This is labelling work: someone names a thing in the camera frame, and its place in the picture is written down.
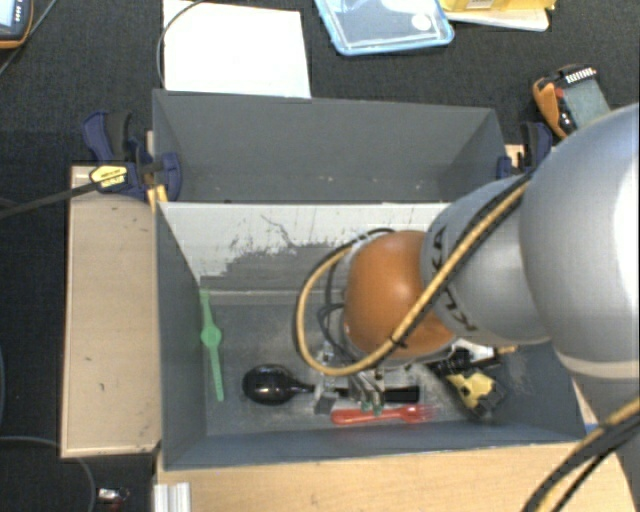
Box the yellow and black tape measure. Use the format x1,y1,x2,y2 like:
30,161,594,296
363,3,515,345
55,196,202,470
443,368,509,421

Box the black ladle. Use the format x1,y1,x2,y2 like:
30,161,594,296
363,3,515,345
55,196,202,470
241,363,420,407

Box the grey metal bin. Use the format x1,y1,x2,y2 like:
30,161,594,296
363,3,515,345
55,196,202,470
151,88,589,471

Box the black cylinder on white bracket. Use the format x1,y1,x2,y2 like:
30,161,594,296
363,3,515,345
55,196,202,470
427,339,519,379

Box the green wristband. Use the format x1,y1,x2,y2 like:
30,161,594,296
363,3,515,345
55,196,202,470
198,288,227,403

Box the red plastic fork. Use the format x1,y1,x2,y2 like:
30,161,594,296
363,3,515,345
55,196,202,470
330,403,439,427

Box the pale wood board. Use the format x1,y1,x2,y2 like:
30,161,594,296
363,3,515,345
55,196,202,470
60,164,163,459

